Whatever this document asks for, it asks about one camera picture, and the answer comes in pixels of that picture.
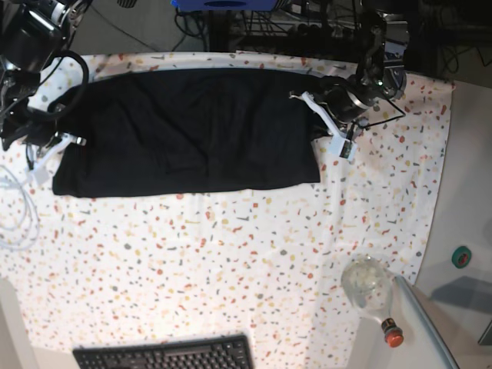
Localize silver metal bar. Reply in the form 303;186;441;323
394;276;459;368

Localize black computer keyboard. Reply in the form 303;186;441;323
72;335;254;369

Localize blue box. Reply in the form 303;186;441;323
171;0;288;12

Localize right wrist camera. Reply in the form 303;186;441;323
25;166;51;186

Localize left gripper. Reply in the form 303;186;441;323
291;76;379;141

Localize white coiled cable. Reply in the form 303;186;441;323
0;163;42;251

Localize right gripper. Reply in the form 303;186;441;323
21;122;87;173

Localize green tape roll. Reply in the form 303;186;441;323
451;245;472;269

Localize clear bottle with orange cap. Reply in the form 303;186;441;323
341;255;404;348

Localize terrazzo patterned tablecloth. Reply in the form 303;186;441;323
0;50;456;369

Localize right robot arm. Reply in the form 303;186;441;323
1;1;91;151

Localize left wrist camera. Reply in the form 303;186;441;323
327;135;357;161

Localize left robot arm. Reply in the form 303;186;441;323
311;9;407;140

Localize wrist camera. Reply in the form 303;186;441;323
327;135;357;161
25;166;51;186

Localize black t-shirt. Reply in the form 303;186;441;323
52;68;321;198

